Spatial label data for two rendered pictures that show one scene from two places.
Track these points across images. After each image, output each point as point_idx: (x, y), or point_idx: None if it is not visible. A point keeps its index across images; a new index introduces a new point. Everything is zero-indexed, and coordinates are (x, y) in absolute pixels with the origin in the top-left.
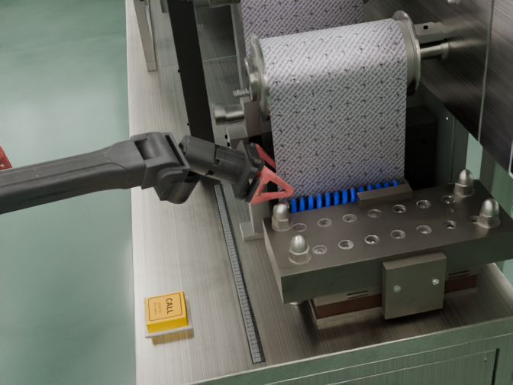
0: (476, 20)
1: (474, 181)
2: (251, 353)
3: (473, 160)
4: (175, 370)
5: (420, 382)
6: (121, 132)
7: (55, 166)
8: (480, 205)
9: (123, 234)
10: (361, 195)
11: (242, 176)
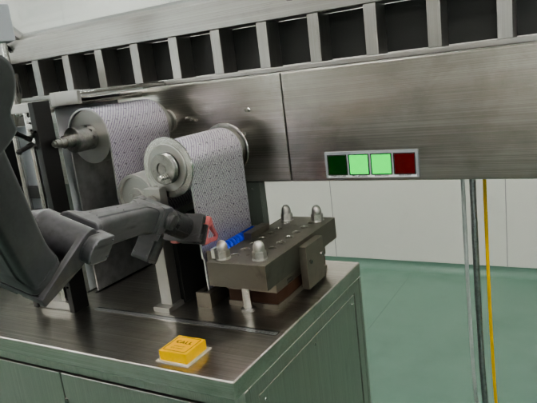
0: (269, 112)
1: None
2: (267, 333)
3: None
4: (236, 362)
5: (336, 329)
6: None
7: (125, 206)
8: (304, 219)
9: None
10: (248, 232)
11: (194, 225)
